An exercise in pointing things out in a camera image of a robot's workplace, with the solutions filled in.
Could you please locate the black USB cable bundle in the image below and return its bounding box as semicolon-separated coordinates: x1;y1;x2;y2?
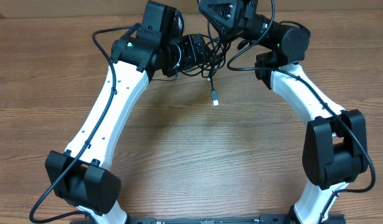
178;18;231;107

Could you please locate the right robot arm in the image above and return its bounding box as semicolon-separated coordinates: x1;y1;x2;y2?
197;1;374;223

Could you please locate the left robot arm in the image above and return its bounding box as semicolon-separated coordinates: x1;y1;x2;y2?
45;1;207;223

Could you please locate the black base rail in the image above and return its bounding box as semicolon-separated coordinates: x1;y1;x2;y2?
70;213;346;224

